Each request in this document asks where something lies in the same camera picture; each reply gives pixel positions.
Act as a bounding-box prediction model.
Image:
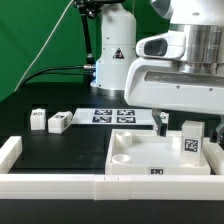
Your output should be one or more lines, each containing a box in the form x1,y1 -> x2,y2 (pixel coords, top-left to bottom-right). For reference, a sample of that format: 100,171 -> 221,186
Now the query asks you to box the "black cable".
23,65 -> 98,85

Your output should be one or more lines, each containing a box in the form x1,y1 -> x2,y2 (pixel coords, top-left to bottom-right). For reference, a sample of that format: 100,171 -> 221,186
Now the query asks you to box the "white marker base plate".
72,108 -> 154,125

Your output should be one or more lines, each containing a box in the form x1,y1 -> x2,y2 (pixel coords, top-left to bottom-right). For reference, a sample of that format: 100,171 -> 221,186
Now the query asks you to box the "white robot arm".
91,0 -> 224,142

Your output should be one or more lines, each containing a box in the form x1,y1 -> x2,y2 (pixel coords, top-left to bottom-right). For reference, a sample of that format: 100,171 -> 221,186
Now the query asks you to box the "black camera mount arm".
73,0 -> 126,64

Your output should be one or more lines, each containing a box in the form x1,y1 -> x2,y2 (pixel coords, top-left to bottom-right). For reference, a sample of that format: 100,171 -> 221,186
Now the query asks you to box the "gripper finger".
210,117 -> 224,143

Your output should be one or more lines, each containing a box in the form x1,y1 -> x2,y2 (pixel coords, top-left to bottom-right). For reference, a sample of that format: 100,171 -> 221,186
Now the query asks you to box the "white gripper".
124,57 -> 224,137

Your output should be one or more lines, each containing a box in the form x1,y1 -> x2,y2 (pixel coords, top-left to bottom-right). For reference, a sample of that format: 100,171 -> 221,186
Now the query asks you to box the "white square tabletop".
105,129 -> 210,175

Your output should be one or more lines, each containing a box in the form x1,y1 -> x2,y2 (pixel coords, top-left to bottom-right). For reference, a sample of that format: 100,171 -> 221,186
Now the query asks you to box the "white U-shaped fence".
0,136 -> 224,200

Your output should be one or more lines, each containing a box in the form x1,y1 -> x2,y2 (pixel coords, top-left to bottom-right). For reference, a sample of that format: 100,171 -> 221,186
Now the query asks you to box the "white cable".
14,0 -> 75,92

